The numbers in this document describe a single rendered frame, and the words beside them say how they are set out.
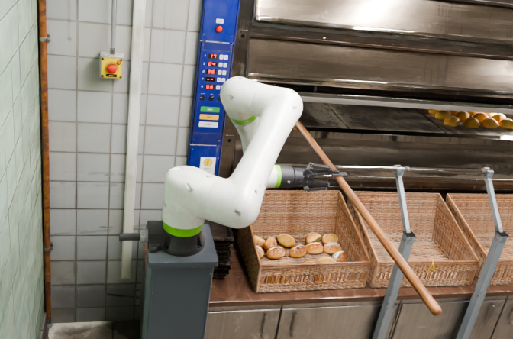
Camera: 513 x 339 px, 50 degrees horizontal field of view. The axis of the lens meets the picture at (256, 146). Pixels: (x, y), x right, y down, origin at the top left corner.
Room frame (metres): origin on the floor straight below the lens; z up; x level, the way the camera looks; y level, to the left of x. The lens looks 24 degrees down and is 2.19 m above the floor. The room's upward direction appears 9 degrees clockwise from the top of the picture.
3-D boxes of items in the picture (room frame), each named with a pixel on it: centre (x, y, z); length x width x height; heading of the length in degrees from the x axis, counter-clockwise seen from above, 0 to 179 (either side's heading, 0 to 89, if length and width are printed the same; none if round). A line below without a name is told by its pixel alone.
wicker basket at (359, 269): (2.32, -0.28, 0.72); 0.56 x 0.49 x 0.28; 107
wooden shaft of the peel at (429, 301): (2.10, -0.34, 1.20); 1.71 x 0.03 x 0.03; 16
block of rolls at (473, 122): (3.31, -1.20, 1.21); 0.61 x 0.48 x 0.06; 16
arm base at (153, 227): (1.41, 0.24, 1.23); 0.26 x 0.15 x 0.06; 106
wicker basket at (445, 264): (2.48, -0.85, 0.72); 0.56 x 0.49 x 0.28; 105
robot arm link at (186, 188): (1.42, 0.17, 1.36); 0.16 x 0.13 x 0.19; 74
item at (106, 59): (2.28, 0.67, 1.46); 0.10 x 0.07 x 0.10; 106
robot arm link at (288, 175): (2.00, -0.13, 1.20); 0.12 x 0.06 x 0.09; 16
